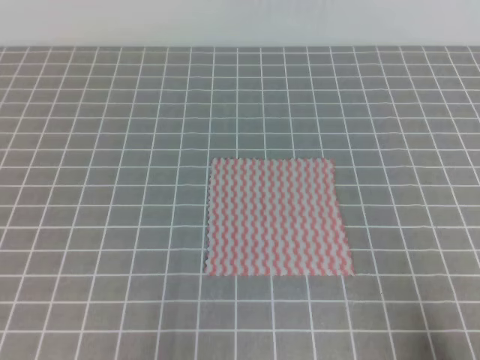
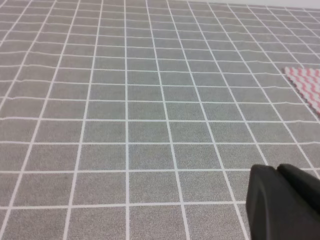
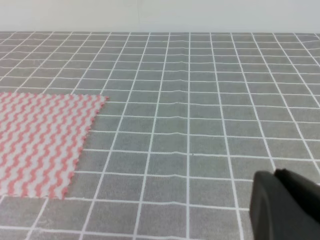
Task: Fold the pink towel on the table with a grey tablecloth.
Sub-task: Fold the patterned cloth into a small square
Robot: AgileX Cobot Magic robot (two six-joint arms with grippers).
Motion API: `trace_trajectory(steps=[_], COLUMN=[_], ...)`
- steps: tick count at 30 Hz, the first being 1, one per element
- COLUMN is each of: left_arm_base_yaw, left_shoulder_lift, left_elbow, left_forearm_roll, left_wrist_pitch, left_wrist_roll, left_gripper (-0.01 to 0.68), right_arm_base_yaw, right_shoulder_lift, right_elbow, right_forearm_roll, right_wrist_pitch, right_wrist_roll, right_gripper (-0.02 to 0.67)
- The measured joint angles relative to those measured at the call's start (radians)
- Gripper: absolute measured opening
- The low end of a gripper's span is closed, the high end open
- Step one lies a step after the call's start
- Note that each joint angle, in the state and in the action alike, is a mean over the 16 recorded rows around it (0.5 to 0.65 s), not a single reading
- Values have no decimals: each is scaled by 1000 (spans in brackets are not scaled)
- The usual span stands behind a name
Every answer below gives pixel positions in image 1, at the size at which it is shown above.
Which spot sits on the pink white wavy striped towel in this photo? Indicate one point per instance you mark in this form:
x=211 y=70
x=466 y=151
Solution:
x=276 y=217

